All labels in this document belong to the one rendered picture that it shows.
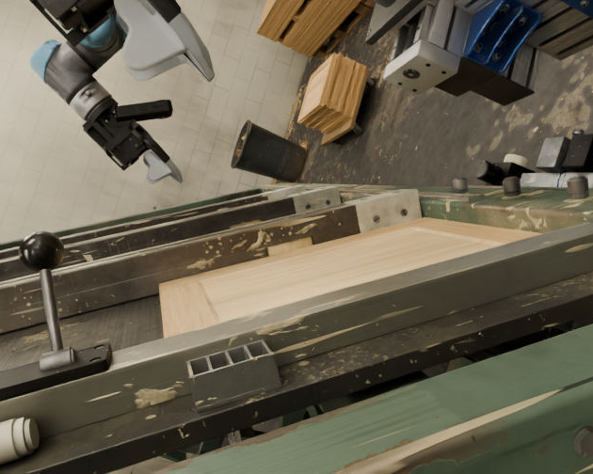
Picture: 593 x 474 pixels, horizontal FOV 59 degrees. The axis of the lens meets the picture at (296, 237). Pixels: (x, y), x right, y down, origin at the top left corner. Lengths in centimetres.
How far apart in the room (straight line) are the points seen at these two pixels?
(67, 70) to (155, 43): 70
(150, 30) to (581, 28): 87
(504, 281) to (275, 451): 36
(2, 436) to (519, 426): 35
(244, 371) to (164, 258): 47
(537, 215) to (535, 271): 17
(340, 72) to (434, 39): 303
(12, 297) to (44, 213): 516
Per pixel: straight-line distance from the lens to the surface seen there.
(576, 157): 96
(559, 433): 29
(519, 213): 77
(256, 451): 27
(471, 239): 77
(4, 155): 620
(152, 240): 129
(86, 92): 112
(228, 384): 44
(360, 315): 49
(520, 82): 116
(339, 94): 402
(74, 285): 89
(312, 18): 548
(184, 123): 625
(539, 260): 59
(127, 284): 88
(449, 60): 108
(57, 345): 49
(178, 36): 45
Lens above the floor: 137
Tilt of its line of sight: 17 degrees down
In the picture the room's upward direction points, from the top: 72 degrees counter-clockwise
